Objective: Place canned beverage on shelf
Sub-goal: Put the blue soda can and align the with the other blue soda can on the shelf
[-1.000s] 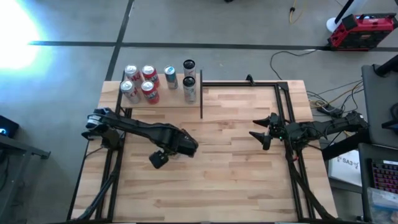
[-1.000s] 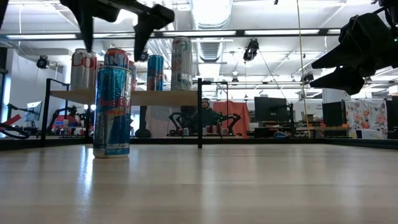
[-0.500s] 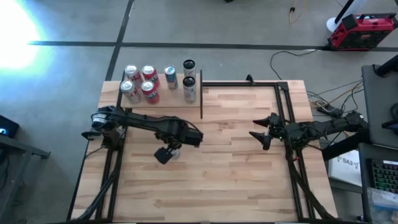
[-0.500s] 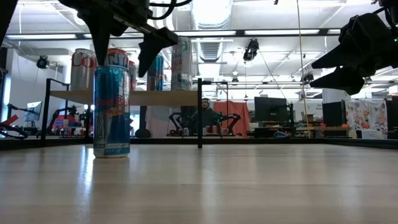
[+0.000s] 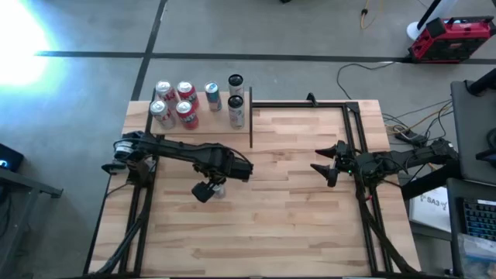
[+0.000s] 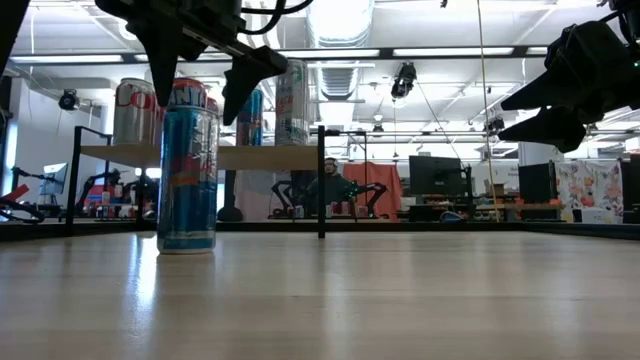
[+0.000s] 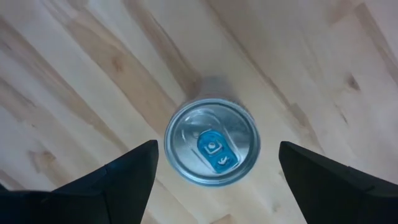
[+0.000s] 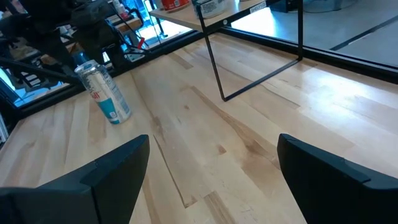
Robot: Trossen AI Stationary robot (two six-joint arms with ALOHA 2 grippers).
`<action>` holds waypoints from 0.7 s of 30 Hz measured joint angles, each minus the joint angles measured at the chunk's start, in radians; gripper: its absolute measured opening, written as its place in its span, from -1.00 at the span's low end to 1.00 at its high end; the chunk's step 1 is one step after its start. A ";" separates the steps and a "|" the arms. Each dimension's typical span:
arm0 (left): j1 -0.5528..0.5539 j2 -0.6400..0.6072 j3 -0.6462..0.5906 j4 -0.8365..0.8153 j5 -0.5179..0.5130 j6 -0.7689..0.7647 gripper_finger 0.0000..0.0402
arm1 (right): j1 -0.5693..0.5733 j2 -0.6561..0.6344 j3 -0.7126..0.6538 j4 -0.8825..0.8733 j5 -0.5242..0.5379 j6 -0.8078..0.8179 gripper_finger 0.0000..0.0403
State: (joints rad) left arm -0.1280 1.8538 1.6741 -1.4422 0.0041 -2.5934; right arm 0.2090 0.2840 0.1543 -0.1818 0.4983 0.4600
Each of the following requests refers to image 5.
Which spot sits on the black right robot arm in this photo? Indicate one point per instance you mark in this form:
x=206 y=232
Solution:
x=410 y=159

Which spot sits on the grey side desk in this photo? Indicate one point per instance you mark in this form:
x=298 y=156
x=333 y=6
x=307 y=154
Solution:
x=470 y=128

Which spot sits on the black laptop keyboard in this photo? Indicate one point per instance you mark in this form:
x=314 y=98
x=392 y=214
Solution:
x=480 y=221

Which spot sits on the silver Diet Coke can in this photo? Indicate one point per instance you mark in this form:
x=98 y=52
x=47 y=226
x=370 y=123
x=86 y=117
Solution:
x=162 y=87
x=158 y=106

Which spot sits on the white Celsius palm can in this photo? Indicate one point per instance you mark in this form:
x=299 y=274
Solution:
x=236 y=114
x=235 y=83

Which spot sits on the black power strip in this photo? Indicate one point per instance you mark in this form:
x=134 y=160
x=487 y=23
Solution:
x=411 y=136

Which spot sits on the orange Fanta can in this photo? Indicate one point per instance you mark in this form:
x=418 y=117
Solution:
x=185 y=108
x=186 y=88

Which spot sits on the white round stand base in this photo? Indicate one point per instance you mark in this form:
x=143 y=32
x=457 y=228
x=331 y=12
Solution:
x=416 y=30

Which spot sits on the black box with blue light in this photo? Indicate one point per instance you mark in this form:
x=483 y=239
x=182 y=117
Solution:
x=9 y=155

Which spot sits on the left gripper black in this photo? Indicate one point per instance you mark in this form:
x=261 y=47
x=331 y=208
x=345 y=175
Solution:
x=232 y=166

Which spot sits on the white printed paper sheet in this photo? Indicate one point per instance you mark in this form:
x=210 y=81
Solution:
x=430 y=209

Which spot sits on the black knob clamp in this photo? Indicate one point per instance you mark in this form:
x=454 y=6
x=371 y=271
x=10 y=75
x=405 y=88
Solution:
x=112 y=167

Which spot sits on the clear plastic bag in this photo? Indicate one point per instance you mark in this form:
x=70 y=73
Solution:
x=478 y=255

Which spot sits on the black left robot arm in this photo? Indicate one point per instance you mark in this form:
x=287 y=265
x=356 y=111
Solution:
x=174 y=149

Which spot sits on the black aluminium table frame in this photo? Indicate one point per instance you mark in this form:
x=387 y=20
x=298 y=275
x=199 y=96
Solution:
x=294 y=104

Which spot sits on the red black tool case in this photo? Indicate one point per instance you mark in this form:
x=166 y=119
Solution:
x=453 y=40

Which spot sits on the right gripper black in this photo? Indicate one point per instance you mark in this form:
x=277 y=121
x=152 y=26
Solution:
x=346 y=159

